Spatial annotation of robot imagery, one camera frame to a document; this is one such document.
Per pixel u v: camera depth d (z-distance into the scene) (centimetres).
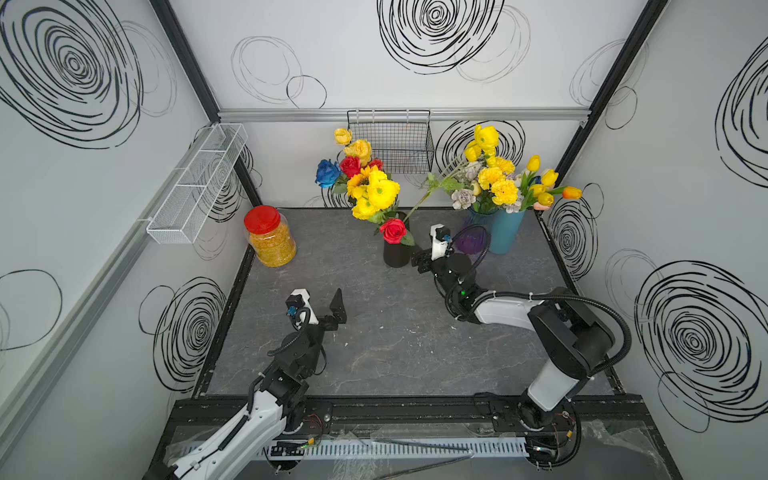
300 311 62
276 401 58
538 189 79
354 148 75
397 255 99
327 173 68
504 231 98
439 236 73
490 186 80
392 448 77
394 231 63
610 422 72
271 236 94
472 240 102
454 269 68
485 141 64
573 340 47
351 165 68
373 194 54
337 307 70
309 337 68
